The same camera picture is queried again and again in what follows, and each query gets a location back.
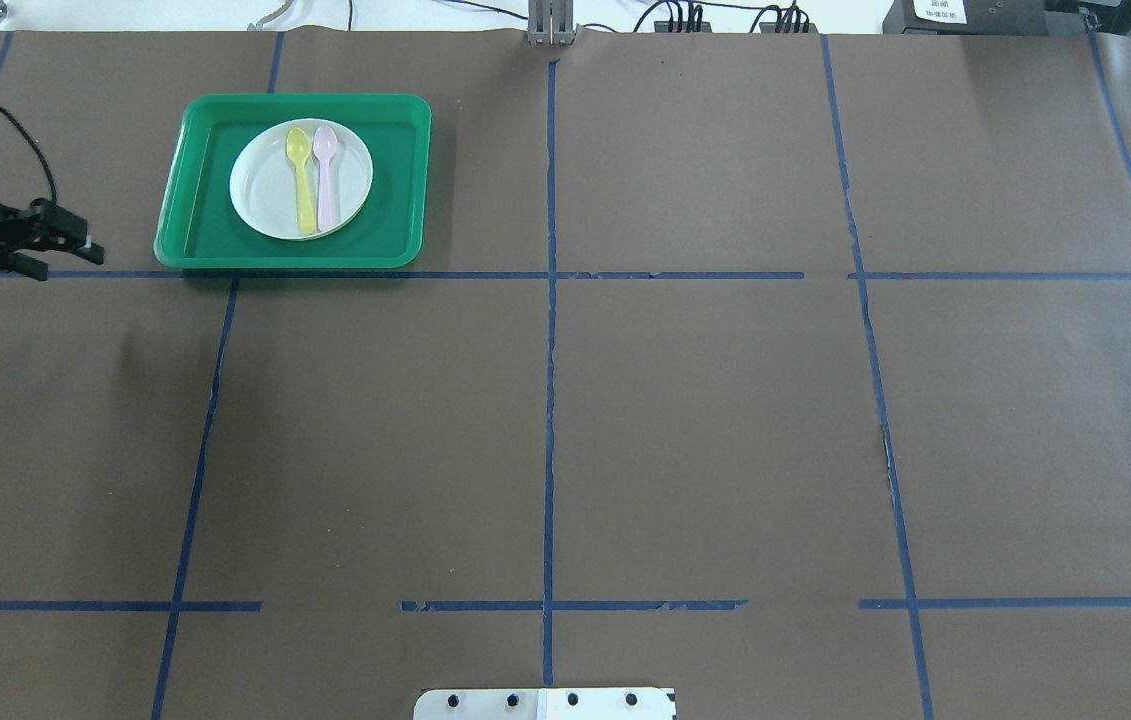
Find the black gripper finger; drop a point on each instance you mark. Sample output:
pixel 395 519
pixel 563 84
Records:
pixel 20 264
pixel 56 229

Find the white round plate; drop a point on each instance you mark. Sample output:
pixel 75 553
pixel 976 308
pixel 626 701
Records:
pixel 262 181

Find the yellow plastic spoon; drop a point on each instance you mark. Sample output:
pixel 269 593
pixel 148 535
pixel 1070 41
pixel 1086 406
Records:
pixel 299 151

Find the pink plastic spoon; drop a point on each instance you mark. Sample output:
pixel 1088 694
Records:
pixel 326 148

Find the green plastic tray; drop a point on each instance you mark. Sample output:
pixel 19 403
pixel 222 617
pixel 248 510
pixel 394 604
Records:
pixel 199 230

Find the black power strip left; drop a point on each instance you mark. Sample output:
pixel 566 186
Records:
pixel 683 17

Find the black power strip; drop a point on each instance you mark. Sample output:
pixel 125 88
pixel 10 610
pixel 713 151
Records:
pixel 683 17
pixel 782 20

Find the black power strip right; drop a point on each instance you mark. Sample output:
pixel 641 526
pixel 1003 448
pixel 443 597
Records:
pixel 782 20

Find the brown paper table cover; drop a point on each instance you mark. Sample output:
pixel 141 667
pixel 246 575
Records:
pixel 793 374

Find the black box with label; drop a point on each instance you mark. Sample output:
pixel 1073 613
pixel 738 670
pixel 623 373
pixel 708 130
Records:
pixel 980 18

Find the grey metal camera post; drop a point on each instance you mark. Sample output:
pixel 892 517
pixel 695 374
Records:
pixel 551 22

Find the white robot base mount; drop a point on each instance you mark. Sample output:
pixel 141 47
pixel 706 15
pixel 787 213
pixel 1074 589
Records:
pixel 547 703

